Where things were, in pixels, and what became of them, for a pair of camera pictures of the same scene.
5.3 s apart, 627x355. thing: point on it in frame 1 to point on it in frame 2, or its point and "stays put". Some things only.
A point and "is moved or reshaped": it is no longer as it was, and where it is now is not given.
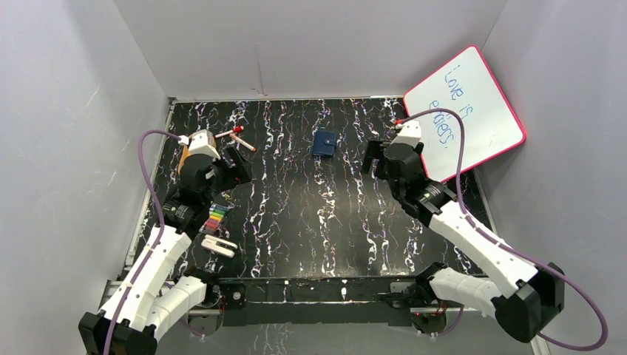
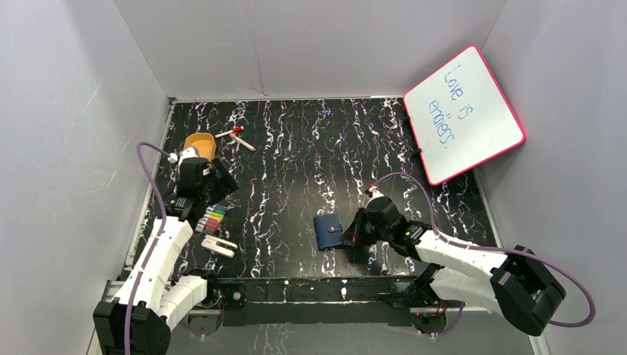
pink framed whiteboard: x=467 y=86 stays put
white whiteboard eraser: x=219 y=245 stays put
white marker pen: x=242 y=142 stays put
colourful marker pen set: x=216 y=214 stays put
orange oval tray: x=185 y=153 is moved or reshaped
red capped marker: x=236 y=129 stays put
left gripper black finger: x=239 y=170 to x=223 y=177
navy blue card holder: x=324 y=143 to x=328 y=231
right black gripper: x=375 y=151 to x=355 y=234
